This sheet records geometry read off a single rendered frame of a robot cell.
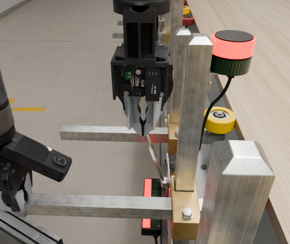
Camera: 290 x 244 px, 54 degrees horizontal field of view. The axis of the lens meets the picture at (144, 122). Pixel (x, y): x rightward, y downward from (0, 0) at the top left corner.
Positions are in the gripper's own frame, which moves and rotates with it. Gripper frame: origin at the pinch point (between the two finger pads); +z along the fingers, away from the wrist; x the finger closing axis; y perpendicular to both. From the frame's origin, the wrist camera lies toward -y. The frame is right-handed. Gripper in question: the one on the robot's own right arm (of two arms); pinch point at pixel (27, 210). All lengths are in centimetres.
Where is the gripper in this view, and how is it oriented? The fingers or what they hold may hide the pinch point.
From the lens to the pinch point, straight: 63.6
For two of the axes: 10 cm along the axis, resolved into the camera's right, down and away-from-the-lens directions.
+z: -0.3, 8.3, 5.5
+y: -10.0, -0.5, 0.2
